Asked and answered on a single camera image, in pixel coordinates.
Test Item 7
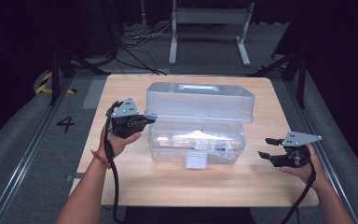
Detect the grey metal stand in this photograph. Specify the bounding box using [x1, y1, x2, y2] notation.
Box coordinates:
[168, 0, 256, 67]

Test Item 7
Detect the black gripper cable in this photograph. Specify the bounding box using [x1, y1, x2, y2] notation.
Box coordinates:
[279, 154, 318, 224]
[103, 101, 123, 224]

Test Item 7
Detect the black tripod stand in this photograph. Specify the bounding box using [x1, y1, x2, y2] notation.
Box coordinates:
[49, 46, 112, 106]
[247, 50, 310, 110]

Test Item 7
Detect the clear plastic storage box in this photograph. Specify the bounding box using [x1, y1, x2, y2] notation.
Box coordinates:
[144, 81, 256, 170]

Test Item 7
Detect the bundle of floor cables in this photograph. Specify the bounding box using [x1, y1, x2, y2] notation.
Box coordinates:
[115, 21, 172, 77]

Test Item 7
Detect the person's left hand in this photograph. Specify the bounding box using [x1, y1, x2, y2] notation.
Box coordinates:
[97, 123, 143, 161]

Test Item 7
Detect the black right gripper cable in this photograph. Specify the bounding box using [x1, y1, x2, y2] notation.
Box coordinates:
[279, 154, 318, 224]

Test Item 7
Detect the person's right hand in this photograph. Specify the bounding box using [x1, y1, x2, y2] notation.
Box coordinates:
[280, 143, 328, 189]

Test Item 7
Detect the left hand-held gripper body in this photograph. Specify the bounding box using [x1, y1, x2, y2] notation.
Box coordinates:
[105, 96, 147, 140]

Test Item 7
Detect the red string bracelet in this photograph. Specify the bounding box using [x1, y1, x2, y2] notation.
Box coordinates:
[89, 148, 113, 171]

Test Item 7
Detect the metal floor rail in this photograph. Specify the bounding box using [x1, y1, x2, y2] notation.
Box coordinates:
[282, 78, 358, 224]
[0, 76, 76, 224]

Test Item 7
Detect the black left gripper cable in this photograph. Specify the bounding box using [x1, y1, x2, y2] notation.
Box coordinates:
[103, 101, 123, 224]

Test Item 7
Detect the person's dark clothing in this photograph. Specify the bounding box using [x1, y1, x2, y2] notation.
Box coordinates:
[124, 206, 256, 224]

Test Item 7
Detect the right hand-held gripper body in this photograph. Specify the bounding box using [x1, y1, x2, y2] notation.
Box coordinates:
[272, 131, 323, 169]

